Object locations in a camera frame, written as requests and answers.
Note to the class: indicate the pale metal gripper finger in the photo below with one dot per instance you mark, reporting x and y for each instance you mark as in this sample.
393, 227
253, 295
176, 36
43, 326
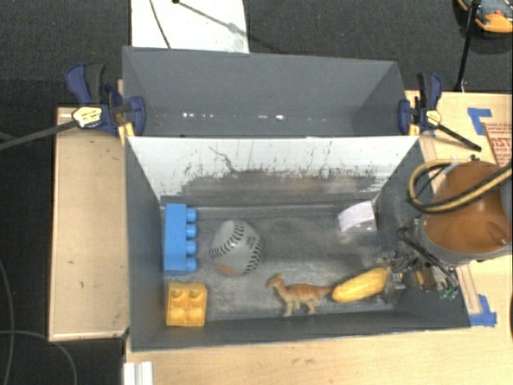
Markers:
386, 262
394, 287

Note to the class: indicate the yellow toy corn cob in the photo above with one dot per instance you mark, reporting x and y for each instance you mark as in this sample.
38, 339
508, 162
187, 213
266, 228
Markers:
360, 286

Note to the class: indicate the white paper piece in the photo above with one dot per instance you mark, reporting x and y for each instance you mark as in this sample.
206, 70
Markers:
356, 216

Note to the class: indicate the orange toy dinosaur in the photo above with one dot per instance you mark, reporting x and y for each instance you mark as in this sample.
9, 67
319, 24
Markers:
298, 293

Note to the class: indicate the grey baseball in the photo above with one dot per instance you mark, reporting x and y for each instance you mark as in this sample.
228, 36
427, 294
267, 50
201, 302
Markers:
236, 248

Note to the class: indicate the brown cardboard with red print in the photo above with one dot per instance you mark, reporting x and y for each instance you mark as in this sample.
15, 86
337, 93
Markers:
501, 143

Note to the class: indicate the grey metal bin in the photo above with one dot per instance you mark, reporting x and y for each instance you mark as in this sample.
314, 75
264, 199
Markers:
256, 167

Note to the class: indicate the yellow toy brick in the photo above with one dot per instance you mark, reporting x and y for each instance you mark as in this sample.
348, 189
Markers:
186, 304

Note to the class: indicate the blue toy brick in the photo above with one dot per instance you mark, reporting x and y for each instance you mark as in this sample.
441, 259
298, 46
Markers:
176, 239

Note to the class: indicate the pale wood board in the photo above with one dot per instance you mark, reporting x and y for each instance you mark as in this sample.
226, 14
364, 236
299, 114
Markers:
90, 231

